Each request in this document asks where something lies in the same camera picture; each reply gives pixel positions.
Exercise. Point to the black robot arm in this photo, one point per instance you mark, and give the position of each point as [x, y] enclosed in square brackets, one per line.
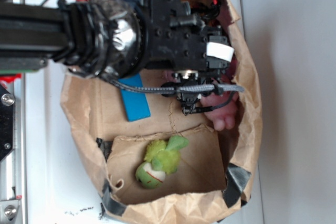
[75, 34]

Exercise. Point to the brown paper bag tray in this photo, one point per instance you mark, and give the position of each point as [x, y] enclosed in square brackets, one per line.
[215, 176]

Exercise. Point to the green plush toy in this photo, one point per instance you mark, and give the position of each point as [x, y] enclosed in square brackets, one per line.
[161, 158]

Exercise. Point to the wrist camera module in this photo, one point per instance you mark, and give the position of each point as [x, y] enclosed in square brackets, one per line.
[191, 97]

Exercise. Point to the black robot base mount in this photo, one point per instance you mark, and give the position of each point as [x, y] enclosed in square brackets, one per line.
[7, 122]

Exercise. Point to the blue rectangular block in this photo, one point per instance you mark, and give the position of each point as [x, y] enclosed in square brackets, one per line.
[135, 104]

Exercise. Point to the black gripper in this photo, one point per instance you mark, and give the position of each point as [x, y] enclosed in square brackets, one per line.
[164, 34]

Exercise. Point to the aluminum extrusion rail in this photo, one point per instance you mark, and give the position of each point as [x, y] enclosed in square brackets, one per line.
[13, 167]

